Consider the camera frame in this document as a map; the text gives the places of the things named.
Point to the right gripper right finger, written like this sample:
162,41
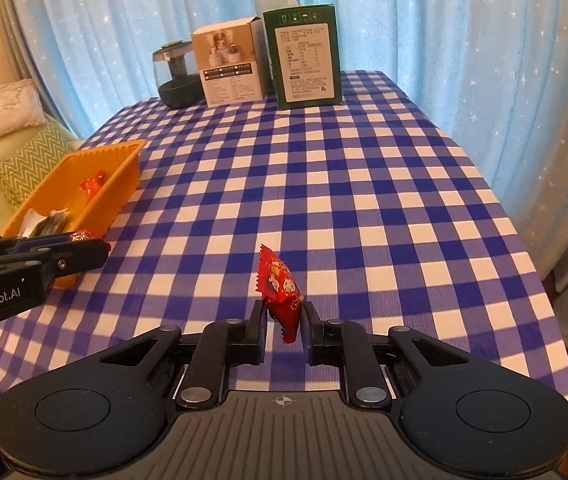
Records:
345,345

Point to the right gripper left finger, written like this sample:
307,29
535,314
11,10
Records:
209,356

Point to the grey seaweed snack packet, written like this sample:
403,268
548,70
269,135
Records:
53,224

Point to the red cartoon candy packet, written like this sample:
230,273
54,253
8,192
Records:
279,292

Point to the large red snack packet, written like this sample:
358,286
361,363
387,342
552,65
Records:
91,186

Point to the long green white snack packet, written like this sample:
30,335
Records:
32,224

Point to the red square snack packet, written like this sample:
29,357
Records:
80,235

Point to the green chevron cushion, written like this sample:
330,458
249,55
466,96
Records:
25,169

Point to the orange plastic tray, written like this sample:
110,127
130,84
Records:
60,189

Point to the blue white checkered tablecloth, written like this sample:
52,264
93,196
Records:
380,216

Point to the white cushion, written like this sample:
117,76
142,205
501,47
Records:
20,107

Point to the white beige product box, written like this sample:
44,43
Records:
231,60

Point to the green carton box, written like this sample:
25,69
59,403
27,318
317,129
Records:
304,55

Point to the light blue star curtain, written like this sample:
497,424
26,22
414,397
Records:
493,74

